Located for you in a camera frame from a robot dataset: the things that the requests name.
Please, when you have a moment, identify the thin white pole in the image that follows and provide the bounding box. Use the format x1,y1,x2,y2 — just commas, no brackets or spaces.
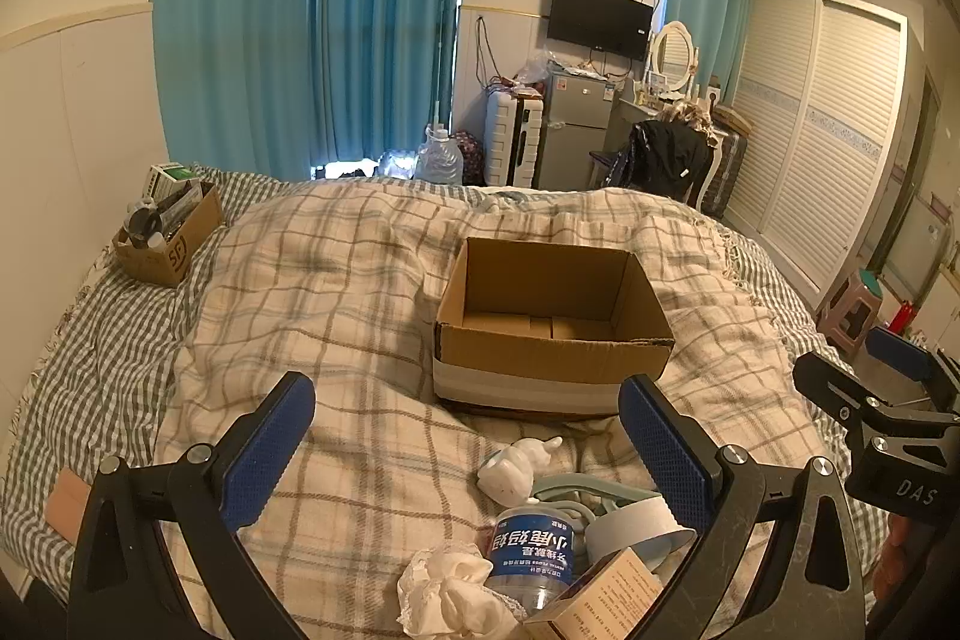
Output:
431,0,447,127

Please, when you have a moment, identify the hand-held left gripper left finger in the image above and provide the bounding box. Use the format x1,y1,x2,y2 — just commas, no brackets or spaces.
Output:
67,372,316,640

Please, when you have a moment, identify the white ribbed suitcase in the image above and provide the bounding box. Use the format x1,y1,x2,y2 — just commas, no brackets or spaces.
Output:
484,91,547,189

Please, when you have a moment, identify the clear plastic bag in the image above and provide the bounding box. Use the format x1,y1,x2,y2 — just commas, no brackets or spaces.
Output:
517,49,571,86

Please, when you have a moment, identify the black wall television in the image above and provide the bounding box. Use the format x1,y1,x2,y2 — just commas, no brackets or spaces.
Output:
546,0,655,62

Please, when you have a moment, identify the pink plastic stool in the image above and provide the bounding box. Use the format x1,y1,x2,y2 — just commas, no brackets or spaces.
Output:
816,269,890,356

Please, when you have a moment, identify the dark brown suitcase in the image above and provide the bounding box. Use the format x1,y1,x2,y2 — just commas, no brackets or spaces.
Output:
705,111,751,217

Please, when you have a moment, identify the black wall cable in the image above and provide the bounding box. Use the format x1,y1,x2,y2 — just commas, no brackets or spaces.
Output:
476,14,511,86

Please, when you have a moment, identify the beige plaid blanket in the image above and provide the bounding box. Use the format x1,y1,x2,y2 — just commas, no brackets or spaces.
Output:
154,182,893,640

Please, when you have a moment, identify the white chair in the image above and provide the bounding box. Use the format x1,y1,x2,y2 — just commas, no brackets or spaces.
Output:
694,122,732,210

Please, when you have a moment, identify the large cardboard box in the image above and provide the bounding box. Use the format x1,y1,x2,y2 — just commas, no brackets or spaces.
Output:
433,236,676,420

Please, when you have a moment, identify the grey dressing table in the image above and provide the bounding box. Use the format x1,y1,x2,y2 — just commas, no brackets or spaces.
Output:
615,85,676,150

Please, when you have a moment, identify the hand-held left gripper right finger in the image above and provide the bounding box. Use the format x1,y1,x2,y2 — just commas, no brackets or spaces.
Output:
619,374,875,640

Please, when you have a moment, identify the white oval mirror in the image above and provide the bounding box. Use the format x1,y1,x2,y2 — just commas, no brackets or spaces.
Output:
649,20,700,94

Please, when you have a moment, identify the green white carton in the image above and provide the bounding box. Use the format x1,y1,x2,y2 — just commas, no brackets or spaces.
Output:
148,162,203,202

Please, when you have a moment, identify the clear water jug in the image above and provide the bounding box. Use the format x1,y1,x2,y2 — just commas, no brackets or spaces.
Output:
415,122,464,186

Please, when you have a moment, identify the white louvred wardrobe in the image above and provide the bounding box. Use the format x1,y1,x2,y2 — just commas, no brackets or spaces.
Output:
720,0,912,311

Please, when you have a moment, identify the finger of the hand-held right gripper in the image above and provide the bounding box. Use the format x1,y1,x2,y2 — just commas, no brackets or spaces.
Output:
866,325,960,412
793,351,960,440

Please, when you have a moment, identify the grey refrigerator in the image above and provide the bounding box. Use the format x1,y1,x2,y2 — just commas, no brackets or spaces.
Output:
536,66,627,191

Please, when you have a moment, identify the blue label water bottle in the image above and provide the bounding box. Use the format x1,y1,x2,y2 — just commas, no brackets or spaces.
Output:
484,501,582,615

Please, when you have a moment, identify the brown medicine box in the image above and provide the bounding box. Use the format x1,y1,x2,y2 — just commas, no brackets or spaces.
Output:
523,546,668,640

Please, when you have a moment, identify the grey tape roll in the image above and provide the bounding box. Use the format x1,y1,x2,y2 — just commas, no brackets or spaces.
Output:
581,494,698,573

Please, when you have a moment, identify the floral bag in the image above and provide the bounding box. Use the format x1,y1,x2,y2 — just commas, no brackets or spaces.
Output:
450,130,485,185

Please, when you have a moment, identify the white tissue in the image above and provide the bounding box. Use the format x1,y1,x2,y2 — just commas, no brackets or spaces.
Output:
396,544,526,640

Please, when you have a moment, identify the teal plastic hanger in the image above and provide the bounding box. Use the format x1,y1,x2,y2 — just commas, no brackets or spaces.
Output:
525,476,665,525

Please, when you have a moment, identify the person's right hand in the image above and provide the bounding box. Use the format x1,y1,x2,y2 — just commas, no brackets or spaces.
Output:
879,520,913,600

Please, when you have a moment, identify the green checkered bed sheet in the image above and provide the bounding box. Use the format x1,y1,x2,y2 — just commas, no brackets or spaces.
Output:
0,164,893,618

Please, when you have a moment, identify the wide blue curtain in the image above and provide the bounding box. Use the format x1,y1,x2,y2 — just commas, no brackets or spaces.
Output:
307,0,477,176
150,0,323,180

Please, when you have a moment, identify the small printed cardboard box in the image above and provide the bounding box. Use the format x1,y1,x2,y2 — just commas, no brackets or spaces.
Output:
111,181,226,289

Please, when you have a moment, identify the white ceramic figurine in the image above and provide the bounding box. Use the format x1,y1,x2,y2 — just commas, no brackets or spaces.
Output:
478,436,563,506

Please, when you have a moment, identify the black jacket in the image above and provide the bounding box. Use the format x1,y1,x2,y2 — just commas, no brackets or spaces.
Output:
611,119,715,202

